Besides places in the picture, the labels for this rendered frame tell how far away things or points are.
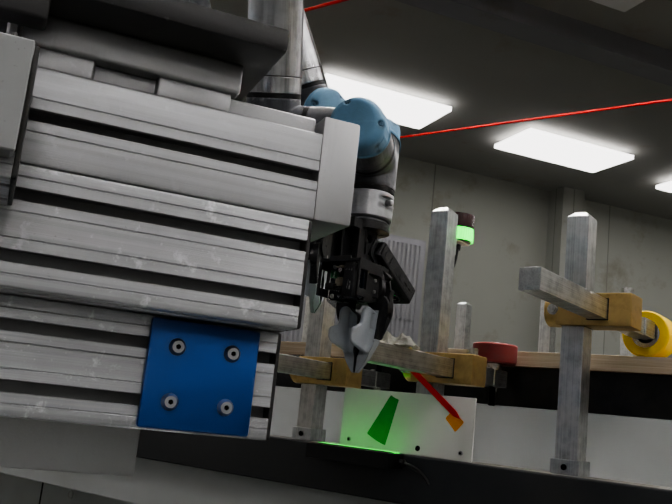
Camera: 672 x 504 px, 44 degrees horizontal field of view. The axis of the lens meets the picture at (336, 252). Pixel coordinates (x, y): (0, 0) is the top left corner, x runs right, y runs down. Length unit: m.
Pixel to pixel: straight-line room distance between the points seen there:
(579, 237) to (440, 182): 7.97
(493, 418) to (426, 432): 0.23
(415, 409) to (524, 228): 8.41
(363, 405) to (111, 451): 0.78
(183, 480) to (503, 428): 0.66
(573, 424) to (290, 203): 0.74
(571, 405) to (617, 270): 9.24
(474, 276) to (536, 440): 7.80
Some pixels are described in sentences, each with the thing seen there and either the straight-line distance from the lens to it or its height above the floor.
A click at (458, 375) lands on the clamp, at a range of 1.39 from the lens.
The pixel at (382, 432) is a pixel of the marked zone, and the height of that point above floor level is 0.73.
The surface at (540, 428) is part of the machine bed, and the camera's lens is 1.56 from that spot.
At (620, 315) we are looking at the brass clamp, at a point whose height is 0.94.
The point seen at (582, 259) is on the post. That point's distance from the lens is 1.34.
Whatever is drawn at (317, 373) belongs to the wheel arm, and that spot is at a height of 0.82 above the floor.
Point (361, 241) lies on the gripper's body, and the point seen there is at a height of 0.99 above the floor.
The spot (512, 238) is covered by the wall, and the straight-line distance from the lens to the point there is 9.67.
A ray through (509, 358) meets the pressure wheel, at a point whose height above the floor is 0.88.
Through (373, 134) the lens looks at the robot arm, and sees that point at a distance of 1.08.
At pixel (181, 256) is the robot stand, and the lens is 0.64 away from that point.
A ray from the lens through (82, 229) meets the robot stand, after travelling 0.64.
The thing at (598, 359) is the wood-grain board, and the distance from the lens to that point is 1.52.
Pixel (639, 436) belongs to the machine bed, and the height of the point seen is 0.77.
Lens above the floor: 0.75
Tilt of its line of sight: 11 degrees up
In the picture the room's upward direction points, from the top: 6 degrees clockwise
